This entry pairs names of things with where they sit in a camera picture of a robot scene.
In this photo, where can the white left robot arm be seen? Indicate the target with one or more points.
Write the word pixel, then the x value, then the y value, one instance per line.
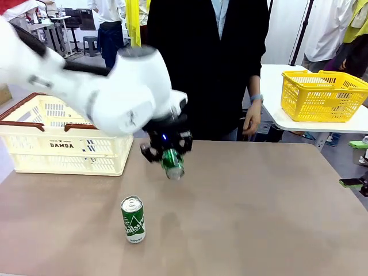
pixel 86 86

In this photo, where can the bystander in yellow vest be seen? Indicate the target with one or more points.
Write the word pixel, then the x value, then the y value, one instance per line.
pixel 356 37

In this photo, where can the hanging yellow garment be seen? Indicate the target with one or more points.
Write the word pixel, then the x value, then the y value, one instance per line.
pixel 135 20

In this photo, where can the black monitor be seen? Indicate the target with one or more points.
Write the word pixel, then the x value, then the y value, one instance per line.
pixel 80 18

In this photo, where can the light blue wristwatch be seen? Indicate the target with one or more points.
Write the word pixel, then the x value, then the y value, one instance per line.
pixel 256 98

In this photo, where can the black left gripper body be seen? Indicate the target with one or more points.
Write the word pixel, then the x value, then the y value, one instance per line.
pixel 168 129

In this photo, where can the person in black cardigan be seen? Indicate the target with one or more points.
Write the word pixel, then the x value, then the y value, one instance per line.
pixel 207 72

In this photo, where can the person's left hand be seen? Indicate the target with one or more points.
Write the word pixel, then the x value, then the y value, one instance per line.
pixel 251 119

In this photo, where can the bystander with blue jacket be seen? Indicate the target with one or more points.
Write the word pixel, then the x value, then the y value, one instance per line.
pixel 110 31

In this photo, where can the yellow plastic shopping basket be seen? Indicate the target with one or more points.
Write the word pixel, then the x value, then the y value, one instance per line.
pixel 322 97

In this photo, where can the white side table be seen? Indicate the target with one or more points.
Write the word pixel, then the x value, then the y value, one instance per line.
pixel 273 95

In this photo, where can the black tripod pole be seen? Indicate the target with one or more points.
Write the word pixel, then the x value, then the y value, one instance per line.
pixel 300 31

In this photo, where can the grey plastic stool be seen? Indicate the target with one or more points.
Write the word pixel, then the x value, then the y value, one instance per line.
pixel 92 45

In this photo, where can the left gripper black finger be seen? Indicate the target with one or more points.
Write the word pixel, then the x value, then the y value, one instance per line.
pixel 151 153
pixel 186 141

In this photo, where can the green drink can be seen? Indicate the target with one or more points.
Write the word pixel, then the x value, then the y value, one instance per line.
pixel 172 165
pixel 133 218

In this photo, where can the bystander in white shirt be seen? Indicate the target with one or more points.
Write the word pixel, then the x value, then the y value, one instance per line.
pixel 327 31

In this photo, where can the background work desk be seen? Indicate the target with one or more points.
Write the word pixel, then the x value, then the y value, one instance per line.
pixel 54 28

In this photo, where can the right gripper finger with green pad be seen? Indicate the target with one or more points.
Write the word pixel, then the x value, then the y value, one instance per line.
pixel 352 183
pixel 358 144

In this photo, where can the person's left forearm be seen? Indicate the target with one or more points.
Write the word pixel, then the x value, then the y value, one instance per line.
pixel 254 84

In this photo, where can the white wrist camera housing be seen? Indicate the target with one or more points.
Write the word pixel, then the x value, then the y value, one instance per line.
pixel 178 100

